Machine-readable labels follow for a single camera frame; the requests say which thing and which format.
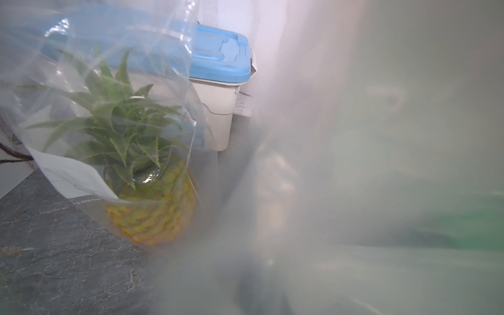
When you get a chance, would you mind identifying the pineapple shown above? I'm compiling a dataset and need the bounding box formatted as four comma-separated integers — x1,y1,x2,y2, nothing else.
13,50,197,247

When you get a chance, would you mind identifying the blue lid storage box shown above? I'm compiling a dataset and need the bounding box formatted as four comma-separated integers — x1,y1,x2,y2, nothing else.
35,5,257,152

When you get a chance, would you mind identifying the zip-top bag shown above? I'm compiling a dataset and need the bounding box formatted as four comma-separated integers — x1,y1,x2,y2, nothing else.
1,1,217,249
152,1,503,314

